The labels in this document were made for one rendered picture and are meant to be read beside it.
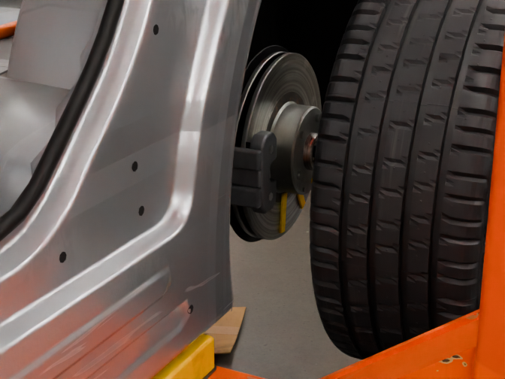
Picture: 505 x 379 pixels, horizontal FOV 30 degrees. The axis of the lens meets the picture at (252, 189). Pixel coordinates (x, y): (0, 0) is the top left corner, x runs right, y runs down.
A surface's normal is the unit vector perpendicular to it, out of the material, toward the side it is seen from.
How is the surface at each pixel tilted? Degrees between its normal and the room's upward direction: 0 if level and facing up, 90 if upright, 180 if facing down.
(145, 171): 90
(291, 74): 90
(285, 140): 64
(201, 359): 90
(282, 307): 0
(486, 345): 90
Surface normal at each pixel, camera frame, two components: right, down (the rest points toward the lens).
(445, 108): -0.38, -0.23
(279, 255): 0.00, -0.94
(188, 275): 0.90, 0.15
